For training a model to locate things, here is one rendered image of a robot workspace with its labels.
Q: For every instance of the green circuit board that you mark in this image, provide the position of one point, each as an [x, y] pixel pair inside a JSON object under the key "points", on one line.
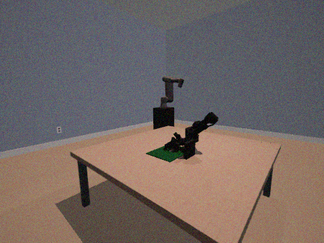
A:
{"points": [[168, 155]]}

